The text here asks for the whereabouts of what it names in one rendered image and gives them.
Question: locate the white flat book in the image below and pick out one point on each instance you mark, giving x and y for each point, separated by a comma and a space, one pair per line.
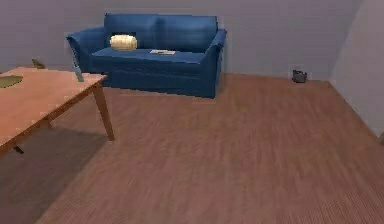
162, 52

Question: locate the grey slim bottle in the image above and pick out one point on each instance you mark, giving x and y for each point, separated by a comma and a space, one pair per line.
77, 68

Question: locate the small brown object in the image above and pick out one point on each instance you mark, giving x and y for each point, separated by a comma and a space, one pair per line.
37, 63

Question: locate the small dark grey object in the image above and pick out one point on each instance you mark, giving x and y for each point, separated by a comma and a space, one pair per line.
299, 76

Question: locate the blue sofa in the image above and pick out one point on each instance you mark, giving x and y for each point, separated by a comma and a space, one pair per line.
173, 68

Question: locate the cream round cushion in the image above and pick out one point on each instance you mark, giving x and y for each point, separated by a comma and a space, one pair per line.
123, 42

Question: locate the orange wooden table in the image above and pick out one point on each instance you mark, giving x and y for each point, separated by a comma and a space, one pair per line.
36, 96

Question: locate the green flat plate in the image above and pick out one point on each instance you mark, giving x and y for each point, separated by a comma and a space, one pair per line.
8, 81

